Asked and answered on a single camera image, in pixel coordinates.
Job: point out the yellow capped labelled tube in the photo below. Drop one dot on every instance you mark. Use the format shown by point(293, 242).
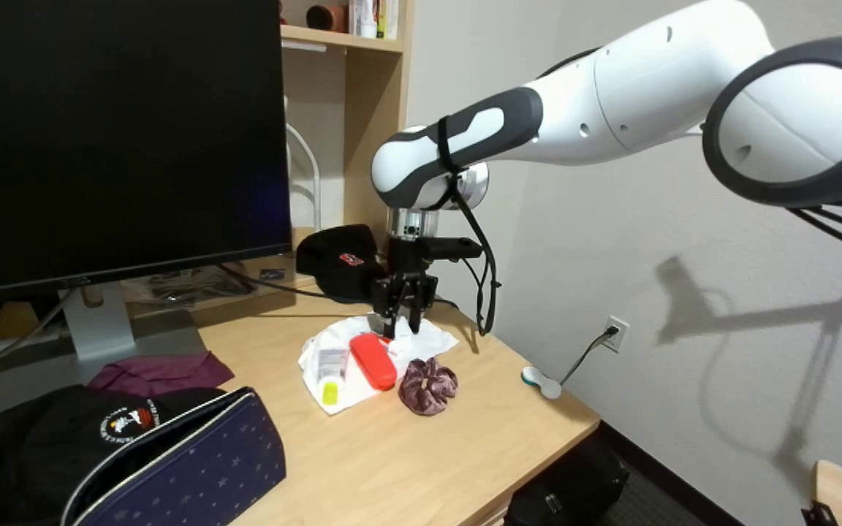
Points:
point(332, 369)

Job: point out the purple velvet scrunchie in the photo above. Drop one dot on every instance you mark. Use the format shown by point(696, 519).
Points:
point(429, 386)

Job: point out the white wall outlet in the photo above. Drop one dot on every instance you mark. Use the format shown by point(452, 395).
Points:
point(617, 334)

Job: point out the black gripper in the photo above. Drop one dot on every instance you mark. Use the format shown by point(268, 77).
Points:
point(409, 267)

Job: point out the black cloth with badge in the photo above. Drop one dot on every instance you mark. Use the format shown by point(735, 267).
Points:
point(22, 456)

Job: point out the white contact lens case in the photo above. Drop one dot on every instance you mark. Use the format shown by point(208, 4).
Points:
point(543, 380)

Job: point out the wooden shelf unit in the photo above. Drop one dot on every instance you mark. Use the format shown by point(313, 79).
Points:
point(371, 126)

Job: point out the navy toiletry bag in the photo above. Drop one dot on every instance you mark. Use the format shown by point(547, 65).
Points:
point(198, 470)

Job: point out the black computer monitor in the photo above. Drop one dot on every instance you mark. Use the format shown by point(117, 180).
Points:
point(117, 136)

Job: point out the black bag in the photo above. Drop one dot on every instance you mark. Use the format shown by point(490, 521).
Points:
point(569, 486)

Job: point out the purple cloth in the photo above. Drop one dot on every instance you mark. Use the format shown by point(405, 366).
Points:
point(161, 373)

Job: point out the black cap red logo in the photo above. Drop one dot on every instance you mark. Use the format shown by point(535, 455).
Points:
point(336, 258)

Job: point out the dark patterned pouch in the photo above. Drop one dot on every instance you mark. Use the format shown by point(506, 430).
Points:
point(198, 283)

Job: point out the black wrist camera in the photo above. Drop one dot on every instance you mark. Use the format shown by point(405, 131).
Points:
point(453, 249)

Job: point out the white paper towel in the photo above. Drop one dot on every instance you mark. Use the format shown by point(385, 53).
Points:
point(431, 344)

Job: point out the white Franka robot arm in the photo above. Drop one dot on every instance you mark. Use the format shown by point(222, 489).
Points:
point(636, 97)

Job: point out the red plastic case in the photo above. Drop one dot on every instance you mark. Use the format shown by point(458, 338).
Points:
point(376, 363)

